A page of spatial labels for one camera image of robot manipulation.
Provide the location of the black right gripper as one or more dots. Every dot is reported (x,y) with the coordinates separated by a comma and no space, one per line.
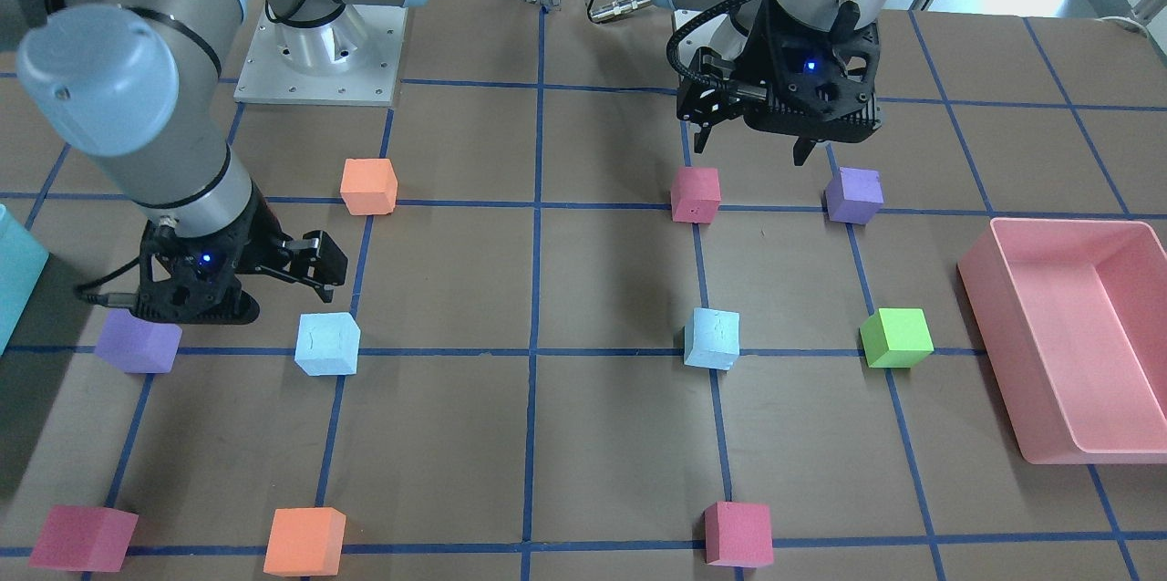
(258,234)

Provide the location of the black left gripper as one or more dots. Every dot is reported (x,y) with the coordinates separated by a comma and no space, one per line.
(759,61)

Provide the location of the light blue block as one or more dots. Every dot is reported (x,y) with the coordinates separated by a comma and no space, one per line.
(712,339)
(327,344)

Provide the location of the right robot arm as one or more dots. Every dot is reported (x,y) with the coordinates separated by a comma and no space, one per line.
(128,82)

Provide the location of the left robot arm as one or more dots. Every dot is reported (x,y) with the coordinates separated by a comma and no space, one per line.
(812,13)

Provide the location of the orange block near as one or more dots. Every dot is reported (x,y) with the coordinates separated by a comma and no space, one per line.
(369,187)

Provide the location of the orange block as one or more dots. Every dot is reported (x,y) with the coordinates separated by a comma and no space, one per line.
(369,187)
(305,542)

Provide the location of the purple block near pink tray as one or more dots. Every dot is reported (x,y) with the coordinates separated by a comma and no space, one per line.
(854,195)

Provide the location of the purple block near teal tray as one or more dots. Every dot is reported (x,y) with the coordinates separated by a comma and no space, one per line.
(136,346)

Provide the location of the green block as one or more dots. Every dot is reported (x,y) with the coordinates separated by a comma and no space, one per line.
(896,337)

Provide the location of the orange block far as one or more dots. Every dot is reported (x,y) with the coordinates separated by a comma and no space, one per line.
(305,542)

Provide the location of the teal tray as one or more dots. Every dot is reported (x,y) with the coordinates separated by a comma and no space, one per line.
(23,259)

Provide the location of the pink tray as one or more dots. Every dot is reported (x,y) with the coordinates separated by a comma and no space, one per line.
(1073,317)

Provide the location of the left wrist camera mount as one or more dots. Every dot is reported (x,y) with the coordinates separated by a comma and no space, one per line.
(820,84)

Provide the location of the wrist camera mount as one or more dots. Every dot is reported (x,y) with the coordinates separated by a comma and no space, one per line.
(820,84)
(193,281)

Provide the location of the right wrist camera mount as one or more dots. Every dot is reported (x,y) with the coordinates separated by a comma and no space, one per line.
(193,281)

